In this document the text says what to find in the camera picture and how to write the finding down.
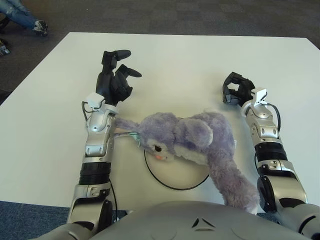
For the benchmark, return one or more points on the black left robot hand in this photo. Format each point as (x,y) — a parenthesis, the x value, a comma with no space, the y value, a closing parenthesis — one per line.
(110,85)

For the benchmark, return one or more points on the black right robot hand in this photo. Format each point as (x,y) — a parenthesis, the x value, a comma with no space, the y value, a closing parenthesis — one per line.
(243,90)

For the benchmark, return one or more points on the purple plush rabbit doll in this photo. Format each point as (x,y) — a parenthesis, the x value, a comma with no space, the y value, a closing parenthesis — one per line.
(195,135)

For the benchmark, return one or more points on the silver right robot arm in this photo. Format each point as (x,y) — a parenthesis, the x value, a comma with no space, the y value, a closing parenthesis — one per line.
(267,130)

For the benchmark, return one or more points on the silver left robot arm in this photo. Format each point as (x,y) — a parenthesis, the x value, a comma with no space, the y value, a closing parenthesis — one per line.
(98,140)

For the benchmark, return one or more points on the white plate with black rim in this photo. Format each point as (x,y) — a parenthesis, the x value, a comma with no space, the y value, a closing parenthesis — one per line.
(180,172)

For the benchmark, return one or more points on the grey sneaker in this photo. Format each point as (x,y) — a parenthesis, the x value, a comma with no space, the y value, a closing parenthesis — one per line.
(40,27)

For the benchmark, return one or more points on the person's leg in jeans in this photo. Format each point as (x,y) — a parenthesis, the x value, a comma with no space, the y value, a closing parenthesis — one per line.
(15,11)

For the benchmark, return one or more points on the grey robot torso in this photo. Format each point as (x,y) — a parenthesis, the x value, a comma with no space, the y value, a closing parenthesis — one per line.
(175,222)

